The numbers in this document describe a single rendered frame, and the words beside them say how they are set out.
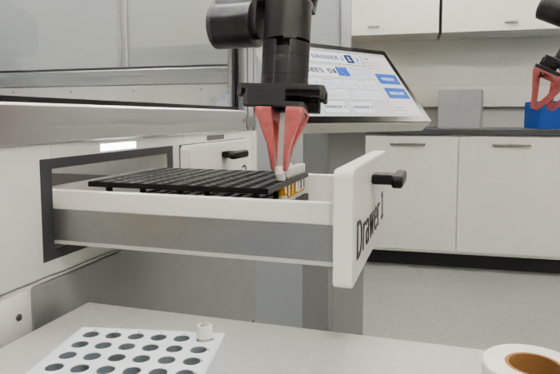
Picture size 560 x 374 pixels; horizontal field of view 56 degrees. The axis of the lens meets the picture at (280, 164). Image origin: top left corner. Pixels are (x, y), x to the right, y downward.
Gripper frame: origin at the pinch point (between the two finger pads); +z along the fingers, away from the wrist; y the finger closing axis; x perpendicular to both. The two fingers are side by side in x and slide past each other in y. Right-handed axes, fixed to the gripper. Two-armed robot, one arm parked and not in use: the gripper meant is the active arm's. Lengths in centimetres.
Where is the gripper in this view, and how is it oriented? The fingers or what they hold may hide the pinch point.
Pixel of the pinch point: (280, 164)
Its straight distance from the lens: 63.2
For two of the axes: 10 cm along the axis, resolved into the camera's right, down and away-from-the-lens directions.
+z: -0.5, 10.0, -0.2
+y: -9.9, -0.5, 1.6
